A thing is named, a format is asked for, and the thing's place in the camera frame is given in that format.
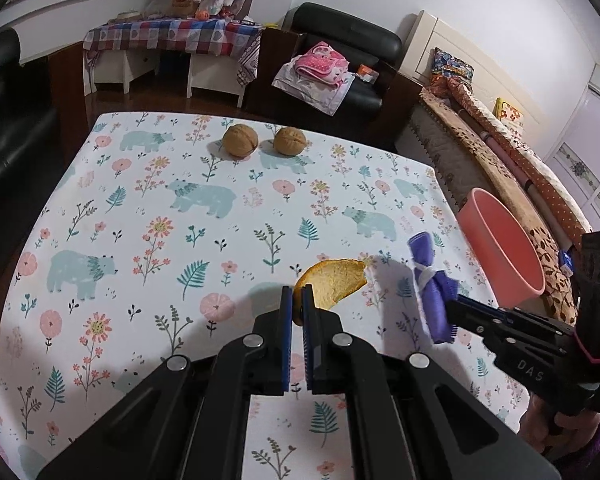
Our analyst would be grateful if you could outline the orange floral quilt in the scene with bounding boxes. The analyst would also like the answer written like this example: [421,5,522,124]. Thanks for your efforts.
[447,77,593,251]

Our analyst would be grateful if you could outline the purple cloth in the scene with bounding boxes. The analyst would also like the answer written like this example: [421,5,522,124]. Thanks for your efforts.
[407,231,462,345]

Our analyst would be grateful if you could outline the yellow and red pillow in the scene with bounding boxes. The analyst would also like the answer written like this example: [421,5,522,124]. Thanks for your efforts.
[495,97,525,126]

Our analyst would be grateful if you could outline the brown walnut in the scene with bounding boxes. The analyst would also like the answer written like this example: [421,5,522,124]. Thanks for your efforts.
[273,127,307,156]
[222,124,259,158]

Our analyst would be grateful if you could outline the floral bear tablecloth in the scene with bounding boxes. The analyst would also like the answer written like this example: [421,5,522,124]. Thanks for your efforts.
[0,110,536,480]

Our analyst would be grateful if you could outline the pink folded clothes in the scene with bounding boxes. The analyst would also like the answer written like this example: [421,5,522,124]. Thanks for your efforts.
[292,41,351,86]

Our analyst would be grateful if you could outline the white bed headboard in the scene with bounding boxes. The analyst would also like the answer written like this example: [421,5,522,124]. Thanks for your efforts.
[397,10,548,133]

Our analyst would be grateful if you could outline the white stool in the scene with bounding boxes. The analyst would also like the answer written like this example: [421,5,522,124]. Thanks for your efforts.
[186,52,246,108]
[84,50,160,95]

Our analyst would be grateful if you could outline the pink plastic bucket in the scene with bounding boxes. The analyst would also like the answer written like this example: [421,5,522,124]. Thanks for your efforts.
[456,187,546,306]

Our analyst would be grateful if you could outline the person's right hand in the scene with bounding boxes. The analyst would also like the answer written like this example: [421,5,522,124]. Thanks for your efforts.
[522,392,588,461]

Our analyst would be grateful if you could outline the colourful patterned pillow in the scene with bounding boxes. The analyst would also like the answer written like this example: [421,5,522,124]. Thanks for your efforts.
[430,47,475,92]

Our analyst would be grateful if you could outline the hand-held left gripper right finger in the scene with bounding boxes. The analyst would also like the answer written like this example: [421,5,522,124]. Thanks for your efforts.
[300,284,563,480]

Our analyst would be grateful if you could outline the bread slice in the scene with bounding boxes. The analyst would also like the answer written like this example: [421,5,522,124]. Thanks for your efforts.
[293,258,368,326]

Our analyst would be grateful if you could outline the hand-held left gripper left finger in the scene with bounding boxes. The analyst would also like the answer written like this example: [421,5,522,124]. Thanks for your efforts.
[35,284,296,480]

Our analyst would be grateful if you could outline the plaid tablecloth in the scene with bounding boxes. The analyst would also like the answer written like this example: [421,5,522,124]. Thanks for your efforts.
[82,15,265,86]

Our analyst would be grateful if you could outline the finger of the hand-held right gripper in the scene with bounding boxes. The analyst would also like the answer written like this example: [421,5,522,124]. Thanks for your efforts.
[455,292,579,349]
[446,301,589,399]

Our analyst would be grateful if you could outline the brown leaf-pattern blanket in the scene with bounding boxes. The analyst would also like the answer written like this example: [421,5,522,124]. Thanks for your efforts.
[410,87,581,326]

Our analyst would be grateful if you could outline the black leather armchair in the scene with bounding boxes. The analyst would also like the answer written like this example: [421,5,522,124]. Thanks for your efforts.
[0,27,88,241]
[244,2,423,148]

